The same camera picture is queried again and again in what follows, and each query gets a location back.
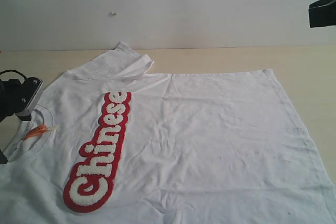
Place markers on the white t-shirt red lettering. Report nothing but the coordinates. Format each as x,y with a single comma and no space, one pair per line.
134,147

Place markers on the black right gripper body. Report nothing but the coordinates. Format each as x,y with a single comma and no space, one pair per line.
322,13

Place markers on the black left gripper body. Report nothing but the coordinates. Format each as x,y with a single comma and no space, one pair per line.
11,101

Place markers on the orange neck label tag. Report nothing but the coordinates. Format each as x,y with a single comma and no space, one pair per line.
39,130

